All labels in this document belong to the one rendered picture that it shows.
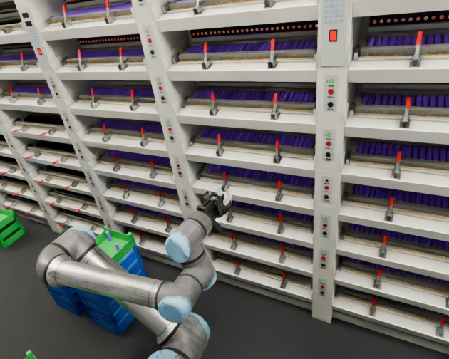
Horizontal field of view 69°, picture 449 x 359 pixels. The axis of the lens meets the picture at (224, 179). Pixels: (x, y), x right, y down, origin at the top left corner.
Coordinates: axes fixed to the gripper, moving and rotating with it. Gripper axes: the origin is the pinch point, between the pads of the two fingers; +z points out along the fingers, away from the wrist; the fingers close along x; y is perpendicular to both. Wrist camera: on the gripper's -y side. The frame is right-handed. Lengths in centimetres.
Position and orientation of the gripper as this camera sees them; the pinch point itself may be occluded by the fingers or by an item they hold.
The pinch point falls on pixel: (228, 196)
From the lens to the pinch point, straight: 130.4
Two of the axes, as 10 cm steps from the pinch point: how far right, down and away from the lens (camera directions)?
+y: -1.1, -8.6, -4.9
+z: 4.6, -4.8, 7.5
